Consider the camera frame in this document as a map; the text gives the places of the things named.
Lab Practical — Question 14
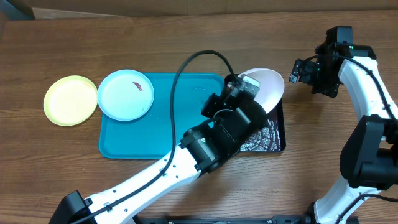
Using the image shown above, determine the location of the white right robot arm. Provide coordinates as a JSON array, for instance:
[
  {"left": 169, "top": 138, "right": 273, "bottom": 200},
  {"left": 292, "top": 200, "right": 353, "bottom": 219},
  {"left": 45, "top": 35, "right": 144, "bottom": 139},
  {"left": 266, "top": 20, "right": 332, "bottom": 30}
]
[{"left": 289, "top": 42, "right": 397, "bottom": 223}]

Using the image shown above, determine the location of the brown cardboard backboard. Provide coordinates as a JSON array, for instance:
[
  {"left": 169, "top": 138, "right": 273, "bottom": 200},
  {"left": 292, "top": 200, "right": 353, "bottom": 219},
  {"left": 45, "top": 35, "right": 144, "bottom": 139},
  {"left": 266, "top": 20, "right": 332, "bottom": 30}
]
[{"left": 24, "top": 0, "right": 397, "bottom": 16}]

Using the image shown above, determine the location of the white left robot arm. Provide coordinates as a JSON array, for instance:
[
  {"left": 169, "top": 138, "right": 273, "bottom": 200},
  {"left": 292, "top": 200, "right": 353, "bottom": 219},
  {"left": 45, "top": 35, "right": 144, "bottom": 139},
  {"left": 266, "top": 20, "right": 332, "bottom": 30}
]
[{"left": 50, "top": 72, "right": 284, "bottom": 223}]

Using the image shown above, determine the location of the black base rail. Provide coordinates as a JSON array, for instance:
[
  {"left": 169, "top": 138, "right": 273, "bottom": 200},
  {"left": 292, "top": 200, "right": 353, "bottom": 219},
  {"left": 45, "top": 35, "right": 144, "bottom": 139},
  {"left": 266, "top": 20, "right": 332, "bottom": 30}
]
[{"left": 132, "top": 214, "right": 315, "bottom": 224}]

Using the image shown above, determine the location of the yellow plate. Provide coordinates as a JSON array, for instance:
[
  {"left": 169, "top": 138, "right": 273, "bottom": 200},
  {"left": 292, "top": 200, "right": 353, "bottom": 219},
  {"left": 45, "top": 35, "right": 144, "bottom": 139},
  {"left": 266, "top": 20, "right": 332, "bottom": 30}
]
[{"left": 43, "top": 75, "right": 98, "bottom": 126}]

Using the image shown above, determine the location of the black water tray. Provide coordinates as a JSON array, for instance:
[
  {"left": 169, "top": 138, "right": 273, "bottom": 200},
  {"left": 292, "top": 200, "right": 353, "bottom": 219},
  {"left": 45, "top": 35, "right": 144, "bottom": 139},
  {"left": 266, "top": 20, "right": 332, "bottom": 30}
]
[{"left": 224, "top": 73, "right": 287, "bottom": 153}]

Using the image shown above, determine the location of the light blue plate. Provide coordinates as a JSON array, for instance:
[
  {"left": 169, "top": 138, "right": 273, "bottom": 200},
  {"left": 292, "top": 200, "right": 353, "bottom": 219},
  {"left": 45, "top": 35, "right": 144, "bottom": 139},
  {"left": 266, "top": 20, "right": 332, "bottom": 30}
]
[{"left": 98, "top": 69, "right": 155, "bottom": 121}]

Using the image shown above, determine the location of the teal plastic tray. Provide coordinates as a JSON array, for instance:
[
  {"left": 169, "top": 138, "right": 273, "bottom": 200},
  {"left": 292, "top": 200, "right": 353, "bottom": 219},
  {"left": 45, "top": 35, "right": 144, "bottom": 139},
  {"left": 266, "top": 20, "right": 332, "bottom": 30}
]
[{"left": 98, "top": 73, "right": 224, "bottom": 159}]

